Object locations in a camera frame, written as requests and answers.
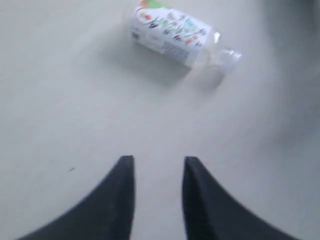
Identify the white floral label bottle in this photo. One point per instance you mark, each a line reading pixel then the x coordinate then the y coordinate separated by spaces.
pixel 180 36

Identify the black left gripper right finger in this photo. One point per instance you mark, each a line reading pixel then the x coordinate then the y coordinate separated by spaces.
pixel 211 213

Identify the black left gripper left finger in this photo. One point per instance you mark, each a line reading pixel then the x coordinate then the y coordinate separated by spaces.
pixel 107 213

